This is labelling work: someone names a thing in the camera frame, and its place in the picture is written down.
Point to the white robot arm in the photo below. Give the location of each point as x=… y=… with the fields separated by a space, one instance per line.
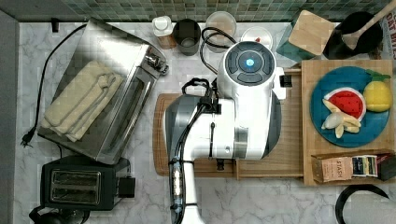
x=238 y=117

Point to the wooden drawer cabinet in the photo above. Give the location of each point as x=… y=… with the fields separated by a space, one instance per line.
x=313 y=142

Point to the dark grey cup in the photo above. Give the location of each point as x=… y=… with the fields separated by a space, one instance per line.
x=187 y=34

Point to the clear jar with snacks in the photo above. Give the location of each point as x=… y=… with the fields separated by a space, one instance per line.
x=226 y=23

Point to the white capped spice bottle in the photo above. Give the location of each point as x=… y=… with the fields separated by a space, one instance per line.
x=163 y=30

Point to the stainless steel toaster oven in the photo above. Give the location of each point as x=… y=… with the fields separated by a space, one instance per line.
x=138 y=62

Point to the small clear lidded jar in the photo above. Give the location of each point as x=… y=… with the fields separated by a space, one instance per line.
x=258 y=34

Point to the beige folded towel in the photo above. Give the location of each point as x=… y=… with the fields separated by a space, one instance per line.
x=72 y=113

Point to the wooden tea bag tray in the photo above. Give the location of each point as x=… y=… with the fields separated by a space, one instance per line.
x=382 y=158

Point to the teal canister with wooden lid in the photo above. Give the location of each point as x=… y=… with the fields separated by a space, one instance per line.
x=306 y=38

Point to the plush peeled banana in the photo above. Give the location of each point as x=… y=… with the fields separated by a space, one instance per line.
x=339 y=121

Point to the brown Stash tea packet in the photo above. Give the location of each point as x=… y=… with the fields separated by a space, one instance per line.
x=332 y=169

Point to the black two-slot toaster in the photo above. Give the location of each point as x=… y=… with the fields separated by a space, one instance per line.
x=77 y=182

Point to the plush watermelon slice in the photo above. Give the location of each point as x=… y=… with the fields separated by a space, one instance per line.
x=349 y=101

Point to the wooden spoon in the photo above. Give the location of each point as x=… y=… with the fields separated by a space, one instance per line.
x=351 y=40

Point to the black round pan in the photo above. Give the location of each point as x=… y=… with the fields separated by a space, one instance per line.
x=347 y=192

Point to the dark tea bag packets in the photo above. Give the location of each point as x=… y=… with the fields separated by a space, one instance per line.
x=364 y=165

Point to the blue round plate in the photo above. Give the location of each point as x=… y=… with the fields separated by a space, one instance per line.
x=343 y=87

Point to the plush yellow pineapple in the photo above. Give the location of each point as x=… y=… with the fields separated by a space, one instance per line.
x=377 y=93

